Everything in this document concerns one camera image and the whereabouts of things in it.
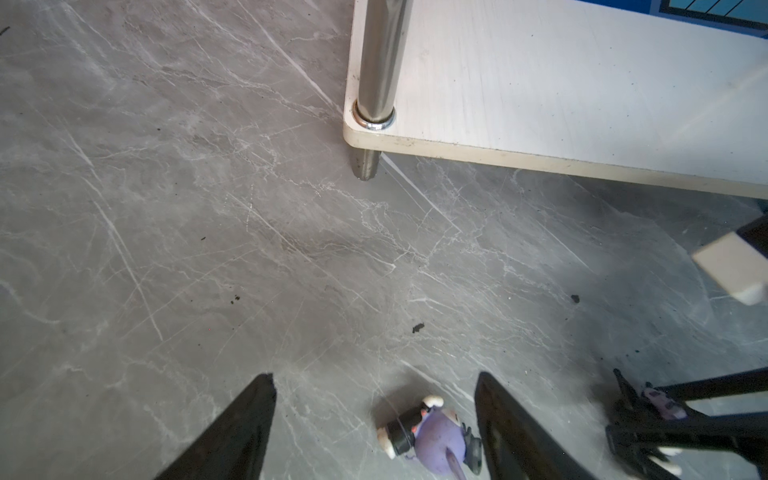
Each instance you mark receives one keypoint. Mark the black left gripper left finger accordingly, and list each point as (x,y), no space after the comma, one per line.
(234,446)

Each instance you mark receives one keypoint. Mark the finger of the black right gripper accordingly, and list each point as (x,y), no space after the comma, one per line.
(636,443)
(633,405)

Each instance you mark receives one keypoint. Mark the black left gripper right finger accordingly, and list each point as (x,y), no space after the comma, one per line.
(515,445)

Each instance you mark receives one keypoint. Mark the black purple figurine toy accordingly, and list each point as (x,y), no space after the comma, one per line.
(670,410)

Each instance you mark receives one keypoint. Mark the white two-tier shelf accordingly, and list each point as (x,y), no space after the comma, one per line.
(580,89)

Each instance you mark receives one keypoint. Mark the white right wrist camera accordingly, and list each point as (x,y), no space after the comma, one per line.
(738,262)

